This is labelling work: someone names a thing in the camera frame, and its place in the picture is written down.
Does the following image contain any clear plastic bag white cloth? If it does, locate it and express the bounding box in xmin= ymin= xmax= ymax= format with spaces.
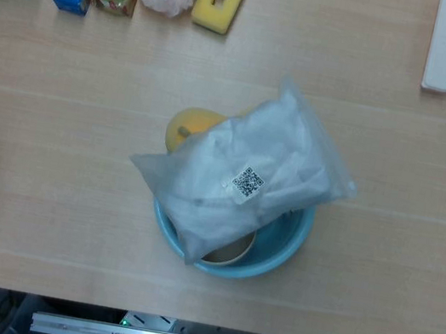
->
xmin=112 ymin=51 xmax=375 ymax=293

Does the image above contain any white flat bar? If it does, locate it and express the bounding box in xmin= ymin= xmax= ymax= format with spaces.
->
xmin=419 ymin=0 xmax=446 ymax=95

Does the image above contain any yellow plush toy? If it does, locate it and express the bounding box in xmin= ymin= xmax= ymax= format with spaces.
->
xmin=162 ymin=97 xmax=253 ymax=166

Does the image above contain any light blue plastic basin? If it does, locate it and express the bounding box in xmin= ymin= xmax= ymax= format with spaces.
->
xmin=143 ymin=176 xmax=318 ymax=292

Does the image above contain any beige bowl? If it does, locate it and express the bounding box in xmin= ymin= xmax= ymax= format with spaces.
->
xmin=200 ymin=222 xmax=258 ymax=272

